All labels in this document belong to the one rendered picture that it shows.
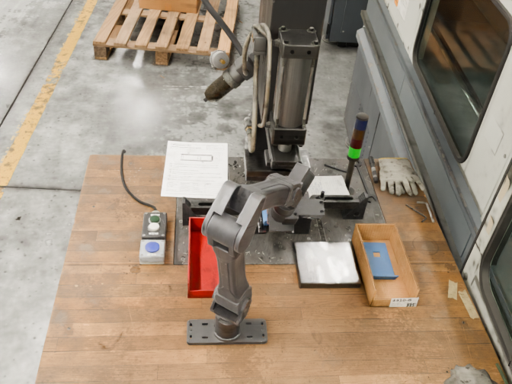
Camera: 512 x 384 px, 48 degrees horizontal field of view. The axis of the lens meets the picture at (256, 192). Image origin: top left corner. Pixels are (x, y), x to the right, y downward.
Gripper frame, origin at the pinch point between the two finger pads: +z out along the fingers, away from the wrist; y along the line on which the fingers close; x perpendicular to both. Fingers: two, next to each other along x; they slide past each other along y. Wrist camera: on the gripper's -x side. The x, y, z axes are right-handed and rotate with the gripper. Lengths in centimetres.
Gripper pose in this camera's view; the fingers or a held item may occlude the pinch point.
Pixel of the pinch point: (276, 222)
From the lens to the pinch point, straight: 161.9
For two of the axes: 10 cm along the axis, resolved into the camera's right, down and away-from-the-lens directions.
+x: -9.9, -0.2, -1.1
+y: -0.2, -9.4, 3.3
